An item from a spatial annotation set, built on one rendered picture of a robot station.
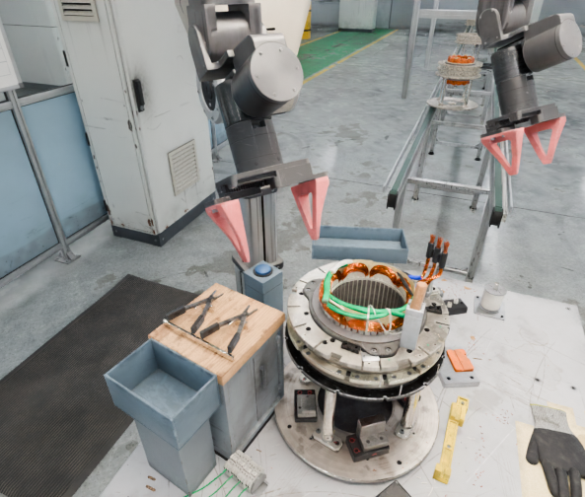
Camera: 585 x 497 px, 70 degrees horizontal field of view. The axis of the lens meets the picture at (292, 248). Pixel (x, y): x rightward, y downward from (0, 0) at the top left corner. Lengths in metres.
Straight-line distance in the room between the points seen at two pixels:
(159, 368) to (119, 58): 2.12
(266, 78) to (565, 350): 1.18
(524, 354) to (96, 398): 1.78
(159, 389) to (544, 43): 0.88
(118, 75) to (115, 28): 0.24
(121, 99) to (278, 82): 2.42
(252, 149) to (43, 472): 1.80
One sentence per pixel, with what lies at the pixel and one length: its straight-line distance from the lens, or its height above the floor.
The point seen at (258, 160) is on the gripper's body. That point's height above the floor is 1.48.
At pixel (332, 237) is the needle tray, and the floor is 1.03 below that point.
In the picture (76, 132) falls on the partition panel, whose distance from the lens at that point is 3.22.
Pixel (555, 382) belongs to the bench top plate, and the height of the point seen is 0.78.
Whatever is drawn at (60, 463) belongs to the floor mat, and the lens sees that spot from 2.11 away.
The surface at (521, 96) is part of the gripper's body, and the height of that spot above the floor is 1.49.
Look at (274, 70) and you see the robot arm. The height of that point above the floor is 1.58.
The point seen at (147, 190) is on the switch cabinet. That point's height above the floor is 0.45.
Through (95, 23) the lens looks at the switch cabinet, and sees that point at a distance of 2.82.
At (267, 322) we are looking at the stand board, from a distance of 0.86.
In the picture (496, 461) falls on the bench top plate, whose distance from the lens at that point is 1.10.
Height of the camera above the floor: 1.65
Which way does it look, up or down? 33 degrees down
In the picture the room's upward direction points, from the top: straight up
